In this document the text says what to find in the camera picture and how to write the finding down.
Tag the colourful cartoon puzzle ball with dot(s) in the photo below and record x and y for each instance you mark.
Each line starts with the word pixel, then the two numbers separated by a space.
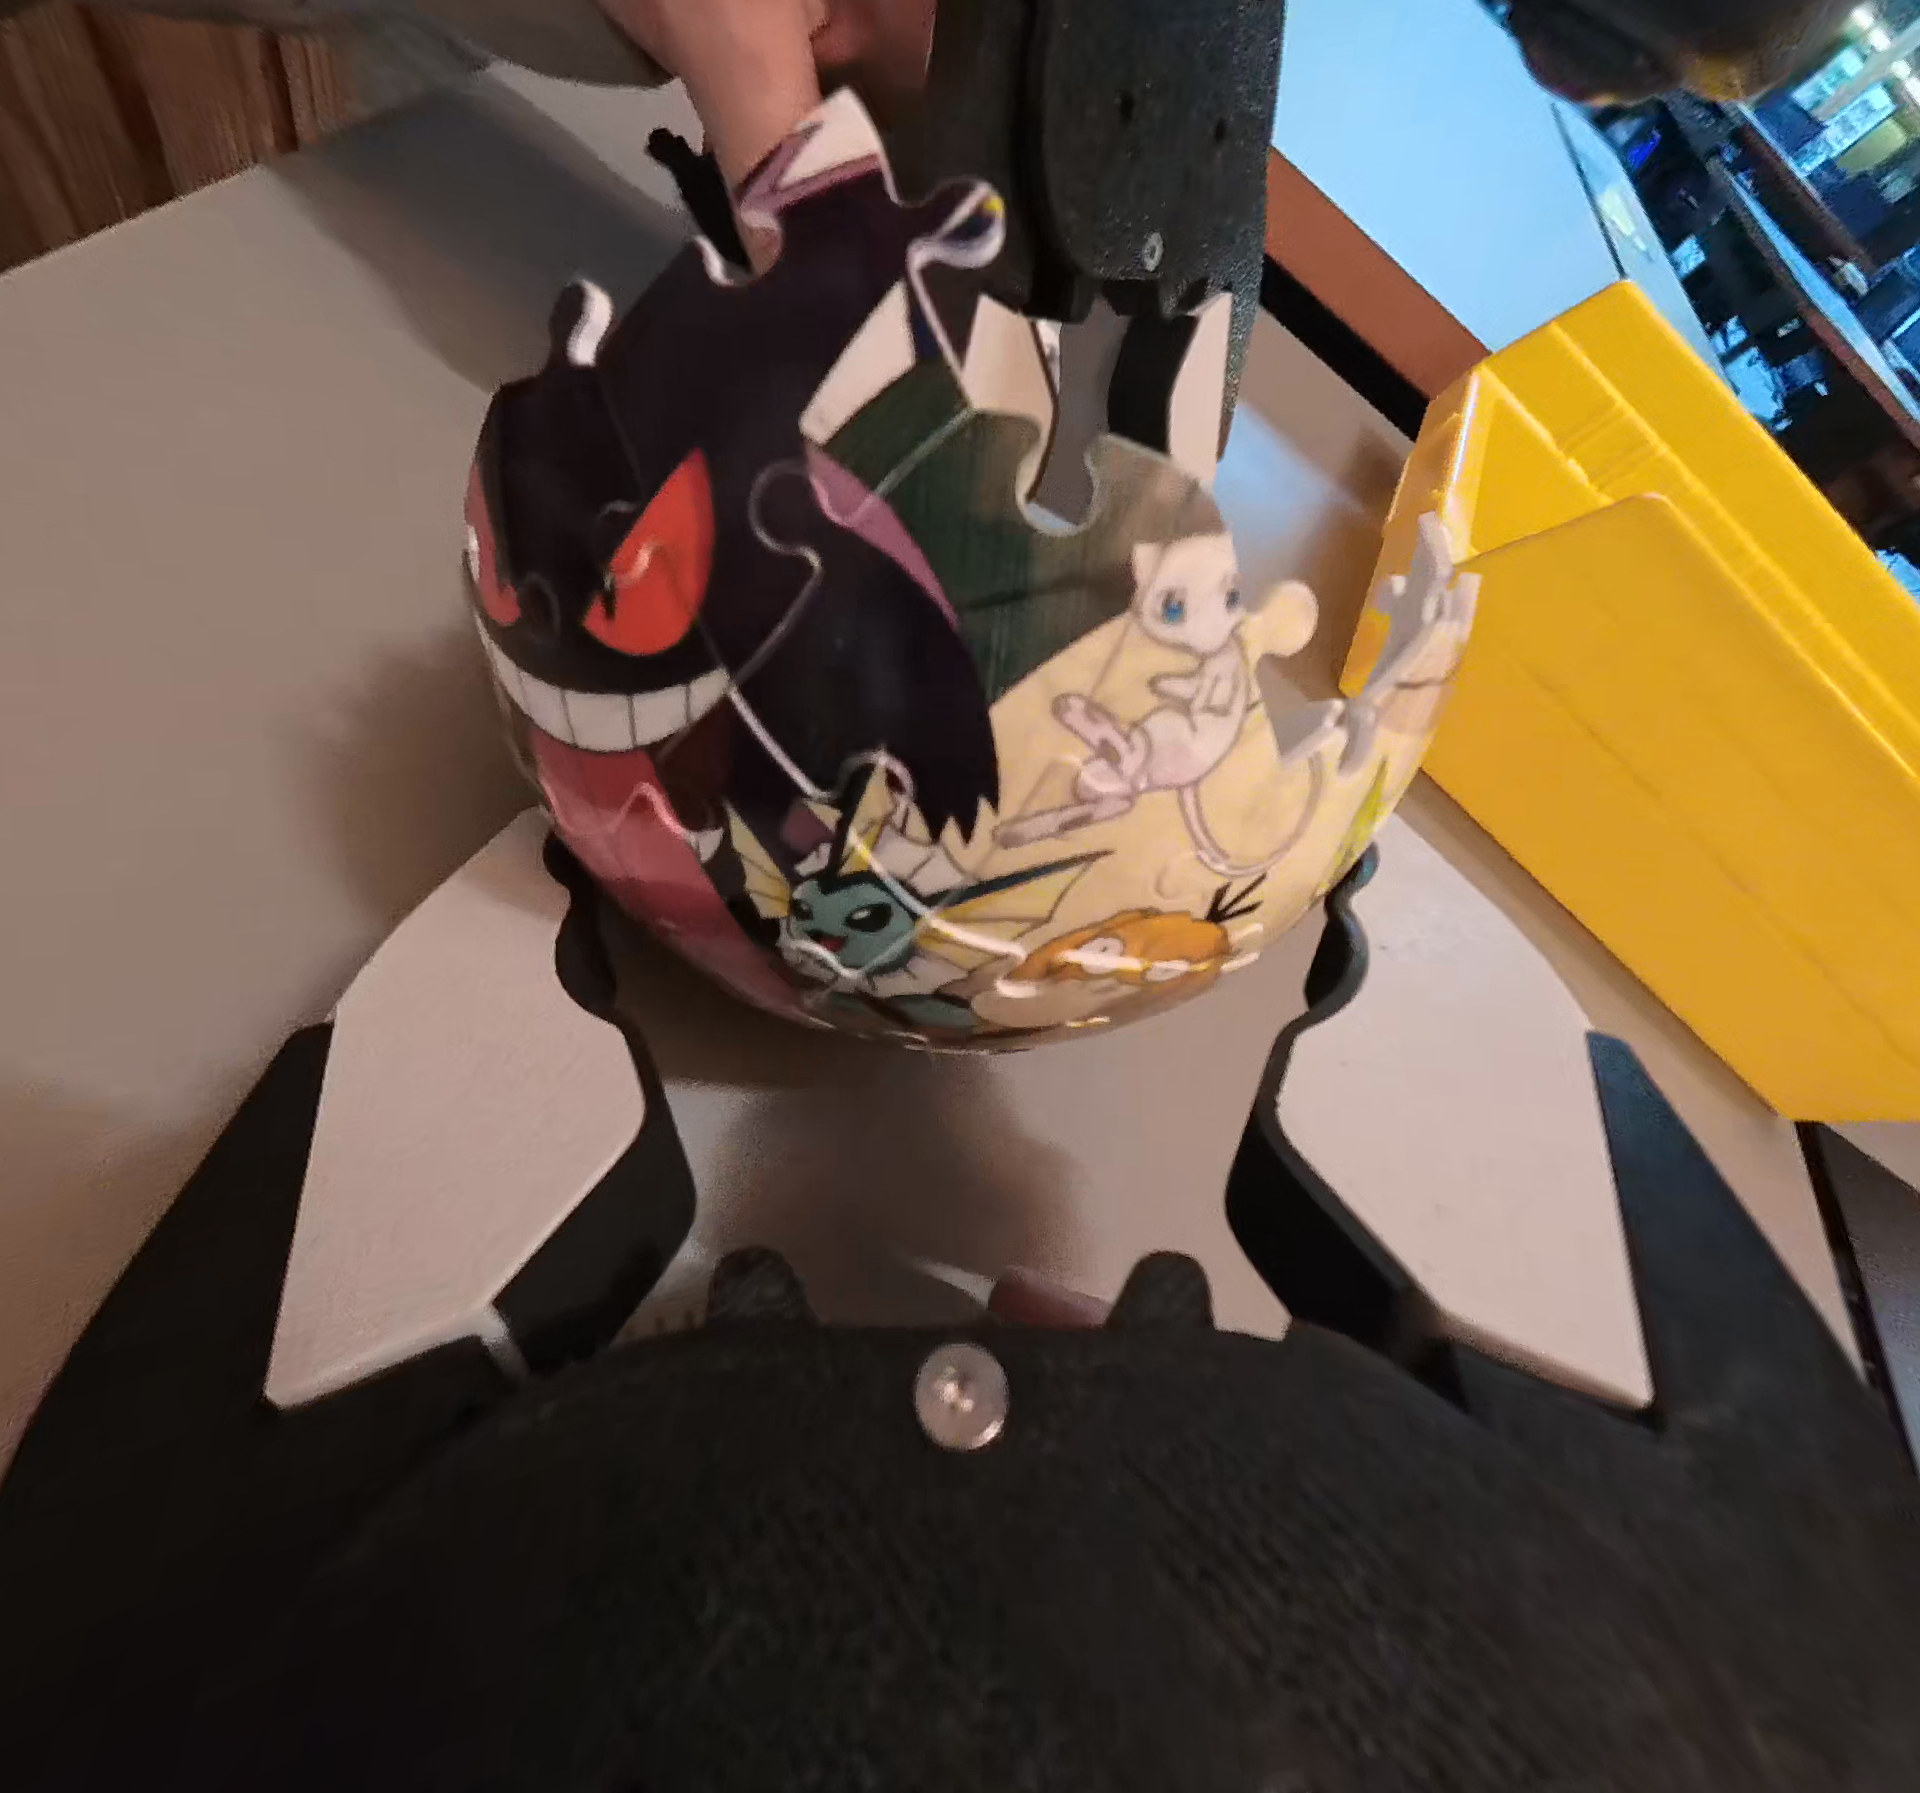
pixel 901 653

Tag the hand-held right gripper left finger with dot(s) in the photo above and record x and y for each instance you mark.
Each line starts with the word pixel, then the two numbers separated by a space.
pixel 463 1163

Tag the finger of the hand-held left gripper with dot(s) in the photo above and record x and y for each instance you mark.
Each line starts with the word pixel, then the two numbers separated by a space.
pixel 1220 367
pixel 1004 362

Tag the brown wooden post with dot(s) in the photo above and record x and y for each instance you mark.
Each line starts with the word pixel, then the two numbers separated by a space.
pixel 1365 280

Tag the brown wooden cabinet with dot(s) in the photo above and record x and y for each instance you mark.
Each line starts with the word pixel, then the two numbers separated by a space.
pixel 148 129

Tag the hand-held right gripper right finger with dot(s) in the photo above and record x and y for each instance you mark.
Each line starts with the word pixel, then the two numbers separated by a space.
pixel 1454 1180

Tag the yellow plastic bin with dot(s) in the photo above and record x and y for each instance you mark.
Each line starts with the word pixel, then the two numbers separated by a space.
pixel 1680 774

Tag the person's right hand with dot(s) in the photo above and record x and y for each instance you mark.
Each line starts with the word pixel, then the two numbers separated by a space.
pixel 1052 1293

